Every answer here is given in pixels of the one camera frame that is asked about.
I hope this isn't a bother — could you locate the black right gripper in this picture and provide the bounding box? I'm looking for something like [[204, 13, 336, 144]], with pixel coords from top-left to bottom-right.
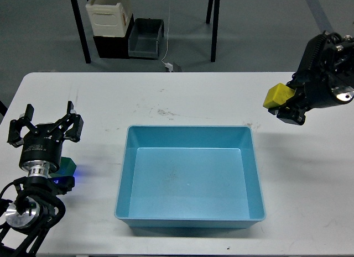
[[268, 31, 353, 125]]

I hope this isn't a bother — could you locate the black table leg right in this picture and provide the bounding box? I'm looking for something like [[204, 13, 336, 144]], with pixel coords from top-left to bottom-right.
[[205, 0, 220, 62]]

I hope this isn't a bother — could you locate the grey plastic bin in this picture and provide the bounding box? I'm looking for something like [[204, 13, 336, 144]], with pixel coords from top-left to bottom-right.
[[128, 18, 164, 60]]

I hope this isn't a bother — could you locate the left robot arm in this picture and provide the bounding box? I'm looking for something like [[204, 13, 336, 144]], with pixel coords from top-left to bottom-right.
[[1, 102, 84, 256]]

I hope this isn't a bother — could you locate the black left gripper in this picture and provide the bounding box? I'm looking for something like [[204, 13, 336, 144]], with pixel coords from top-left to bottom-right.
[[7, 101, 84, 169]]

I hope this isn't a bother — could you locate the black table leg left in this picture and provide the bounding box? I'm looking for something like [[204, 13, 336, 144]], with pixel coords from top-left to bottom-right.
[[70, 0, 91, 64]]

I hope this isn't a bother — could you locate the white cable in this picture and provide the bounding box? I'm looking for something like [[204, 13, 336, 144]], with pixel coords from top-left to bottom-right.
[[161, 0, 171, 65]]

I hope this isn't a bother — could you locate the blue plastic box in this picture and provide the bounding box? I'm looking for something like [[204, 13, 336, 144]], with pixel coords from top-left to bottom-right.
[[114, 125, 266, 229]]

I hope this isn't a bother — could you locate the yellow block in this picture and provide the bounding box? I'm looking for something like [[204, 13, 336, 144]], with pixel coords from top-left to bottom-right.
[[263, 83, 295, 109]]

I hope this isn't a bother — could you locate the cream plastic crate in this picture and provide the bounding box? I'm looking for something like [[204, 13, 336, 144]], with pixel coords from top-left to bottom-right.
[[86, 0, 132, 38]]

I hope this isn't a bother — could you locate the white power adapter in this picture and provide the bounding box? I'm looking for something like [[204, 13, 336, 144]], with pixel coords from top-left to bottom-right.
[[165, 62, 174, 72]]

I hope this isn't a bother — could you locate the black crate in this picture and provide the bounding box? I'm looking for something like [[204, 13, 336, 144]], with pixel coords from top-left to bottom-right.
[[93, 15, 134, 59]]

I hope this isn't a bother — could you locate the green block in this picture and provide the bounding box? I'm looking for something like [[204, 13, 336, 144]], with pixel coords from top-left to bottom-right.
[[49, 157, 76, 178]]

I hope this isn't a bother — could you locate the black table leg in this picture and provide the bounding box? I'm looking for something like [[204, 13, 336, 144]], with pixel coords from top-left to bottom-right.
[[70, 0, 91, 64], [205, 0, 220, 62]]

